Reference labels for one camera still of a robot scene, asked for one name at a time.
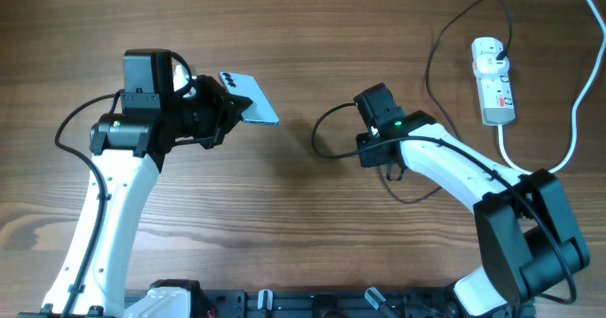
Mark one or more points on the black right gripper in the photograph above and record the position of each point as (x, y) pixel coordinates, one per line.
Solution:
(374, 154)

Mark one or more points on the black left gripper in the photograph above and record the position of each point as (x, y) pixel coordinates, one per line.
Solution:
(220, 114)

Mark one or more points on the light blue smartphone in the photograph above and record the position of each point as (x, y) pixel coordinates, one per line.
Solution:
(260, 111)

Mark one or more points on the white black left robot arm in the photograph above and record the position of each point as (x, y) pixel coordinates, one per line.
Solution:
(148, 118)

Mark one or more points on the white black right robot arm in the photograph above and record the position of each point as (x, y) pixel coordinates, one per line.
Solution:
(529, 239)

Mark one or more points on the white USB charger plug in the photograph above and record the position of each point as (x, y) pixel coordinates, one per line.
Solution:
(487, 66)

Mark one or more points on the white grey power strip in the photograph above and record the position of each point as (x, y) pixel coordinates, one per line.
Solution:
(495, 95)

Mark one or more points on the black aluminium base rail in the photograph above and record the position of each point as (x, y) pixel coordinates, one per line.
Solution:
(410, 303)

